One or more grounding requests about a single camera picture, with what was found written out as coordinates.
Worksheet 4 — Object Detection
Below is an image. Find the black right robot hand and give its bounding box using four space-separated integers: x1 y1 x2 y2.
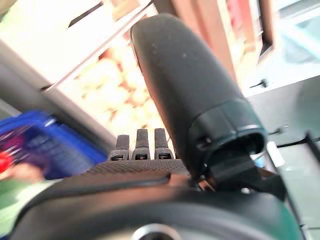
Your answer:
9 12 309 240

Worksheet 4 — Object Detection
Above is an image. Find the napa cabbage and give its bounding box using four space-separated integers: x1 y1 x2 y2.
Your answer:
0 178 48 233

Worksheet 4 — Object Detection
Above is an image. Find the blue plastic shopping basket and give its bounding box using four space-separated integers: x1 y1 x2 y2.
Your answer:
0 109 108 181

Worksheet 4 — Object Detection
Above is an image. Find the wooden display shelf rack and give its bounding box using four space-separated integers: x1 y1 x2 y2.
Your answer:
149 0 276 83

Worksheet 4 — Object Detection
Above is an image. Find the wooden potato crate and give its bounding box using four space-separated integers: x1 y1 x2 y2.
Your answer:
41 0 176 151

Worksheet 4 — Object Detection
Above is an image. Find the empty slatted wooden crate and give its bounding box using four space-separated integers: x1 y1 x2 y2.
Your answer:
0 0 156 91

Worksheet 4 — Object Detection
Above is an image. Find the small red vegetable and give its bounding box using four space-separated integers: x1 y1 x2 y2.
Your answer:
0 149 20 173

